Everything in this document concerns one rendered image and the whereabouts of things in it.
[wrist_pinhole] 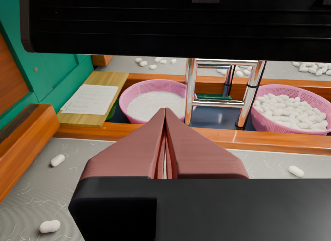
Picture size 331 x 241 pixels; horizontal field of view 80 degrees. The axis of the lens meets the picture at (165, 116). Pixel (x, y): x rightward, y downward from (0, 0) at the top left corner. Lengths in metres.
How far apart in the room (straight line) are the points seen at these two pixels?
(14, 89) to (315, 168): 0.75
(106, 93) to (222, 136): 0.41
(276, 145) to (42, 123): 0.58
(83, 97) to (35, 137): 0.25
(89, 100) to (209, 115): 0.43
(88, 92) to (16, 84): 0.23
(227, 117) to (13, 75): 0.66
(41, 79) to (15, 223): 0.35
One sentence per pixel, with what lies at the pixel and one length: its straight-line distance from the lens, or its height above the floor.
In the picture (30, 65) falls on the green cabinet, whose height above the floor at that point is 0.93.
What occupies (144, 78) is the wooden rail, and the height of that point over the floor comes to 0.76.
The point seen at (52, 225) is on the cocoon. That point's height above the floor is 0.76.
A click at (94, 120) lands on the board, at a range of 0.61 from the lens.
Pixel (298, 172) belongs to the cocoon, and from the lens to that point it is 0.57.
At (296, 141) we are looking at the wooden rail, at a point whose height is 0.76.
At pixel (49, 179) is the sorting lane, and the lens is 0.56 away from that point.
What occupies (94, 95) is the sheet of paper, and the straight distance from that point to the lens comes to 0.72.
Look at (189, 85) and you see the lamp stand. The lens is 0.50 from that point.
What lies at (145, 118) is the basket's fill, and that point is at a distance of 0.67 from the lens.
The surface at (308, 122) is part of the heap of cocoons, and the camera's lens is 0.76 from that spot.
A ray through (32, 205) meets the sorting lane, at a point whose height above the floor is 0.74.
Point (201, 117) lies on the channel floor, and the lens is 0.76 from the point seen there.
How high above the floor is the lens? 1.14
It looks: 38 degrees down
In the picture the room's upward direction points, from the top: straight up
